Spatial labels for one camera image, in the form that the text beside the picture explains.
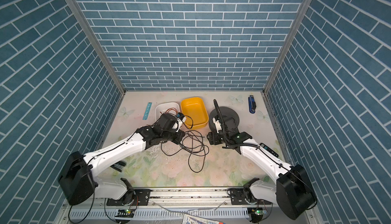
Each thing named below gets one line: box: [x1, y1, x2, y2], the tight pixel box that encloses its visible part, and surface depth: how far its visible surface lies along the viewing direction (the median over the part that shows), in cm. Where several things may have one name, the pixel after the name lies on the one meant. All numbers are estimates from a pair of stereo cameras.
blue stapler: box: [247, 95, 257, 114], surface depth 110 cm
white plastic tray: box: [154, 102, 181, 122], surface depth 110 cm
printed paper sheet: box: [182, 213, 227, 224], surface depth 68 cm
